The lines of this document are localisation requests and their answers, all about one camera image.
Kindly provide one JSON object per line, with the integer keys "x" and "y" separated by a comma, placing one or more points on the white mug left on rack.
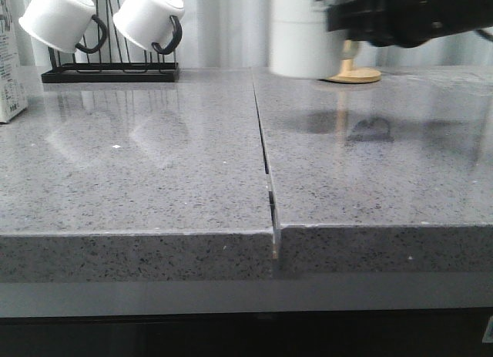
{"x": 61, "y": 24}

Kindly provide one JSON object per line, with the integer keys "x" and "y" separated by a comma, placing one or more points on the wooden mug tree stand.
{"x": 349, "y": 73}

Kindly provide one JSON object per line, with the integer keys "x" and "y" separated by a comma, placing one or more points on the white mug right on rack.
{"x": 153, "y": 25}

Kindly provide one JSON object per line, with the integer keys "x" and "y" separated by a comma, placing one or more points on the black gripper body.
{"x": 408, "y": 23}

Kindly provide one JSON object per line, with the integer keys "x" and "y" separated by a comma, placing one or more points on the Pascual milk carton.
{"x": 13, "y": 98}

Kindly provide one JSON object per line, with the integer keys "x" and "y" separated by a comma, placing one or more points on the black wire mug rack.
{"x": 118, "y": 61}

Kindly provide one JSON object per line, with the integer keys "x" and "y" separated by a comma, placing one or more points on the white mug on rack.
{"x": 61, "y": 24}
{"x": 153, "y": 25}

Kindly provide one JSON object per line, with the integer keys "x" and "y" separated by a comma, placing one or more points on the white HOME mug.
{"x": 301, "y": 47}

